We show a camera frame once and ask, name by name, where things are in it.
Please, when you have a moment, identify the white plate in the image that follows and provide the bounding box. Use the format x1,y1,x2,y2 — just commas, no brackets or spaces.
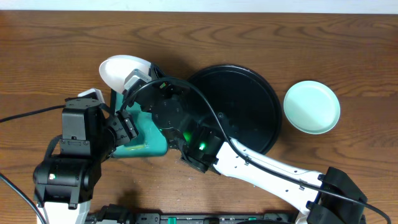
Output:
99,55,151,93

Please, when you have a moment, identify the black rectangular water tray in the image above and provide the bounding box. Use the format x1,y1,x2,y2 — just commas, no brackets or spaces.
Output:
112,103,168,158

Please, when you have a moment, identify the pale green plate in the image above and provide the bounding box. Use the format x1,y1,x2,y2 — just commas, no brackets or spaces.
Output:
283,80,341,135

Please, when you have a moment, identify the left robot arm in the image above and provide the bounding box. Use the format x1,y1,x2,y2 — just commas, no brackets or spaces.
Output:
33,98,138,223

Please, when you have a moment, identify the black round tray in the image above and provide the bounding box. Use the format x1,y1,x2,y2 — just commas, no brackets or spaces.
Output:
188,65,282,154

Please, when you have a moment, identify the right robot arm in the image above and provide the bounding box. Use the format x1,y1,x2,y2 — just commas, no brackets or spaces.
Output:
123,64,367,223

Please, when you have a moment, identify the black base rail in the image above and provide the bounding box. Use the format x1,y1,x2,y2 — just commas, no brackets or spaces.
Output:
83,203,299,224

